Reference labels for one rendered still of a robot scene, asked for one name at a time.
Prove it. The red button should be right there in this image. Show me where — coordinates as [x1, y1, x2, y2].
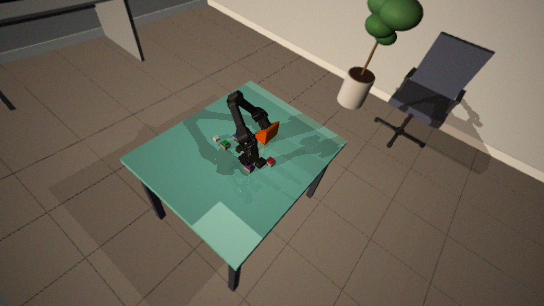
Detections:
[266, 157, 276, 168]

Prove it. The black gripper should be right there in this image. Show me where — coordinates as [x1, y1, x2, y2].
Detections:
[236, 144, 267, 169]

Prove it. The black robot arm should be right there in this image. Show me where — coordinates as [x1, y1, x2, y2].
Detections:
[226, 90, 272, 166]

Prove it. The green button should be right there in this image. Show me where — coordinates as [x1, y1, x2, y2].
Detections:
[220, 140, 231, 150]

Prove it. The purple button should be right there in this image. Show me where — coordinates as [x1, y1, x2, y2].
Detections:
[244, 164, 255, 173]

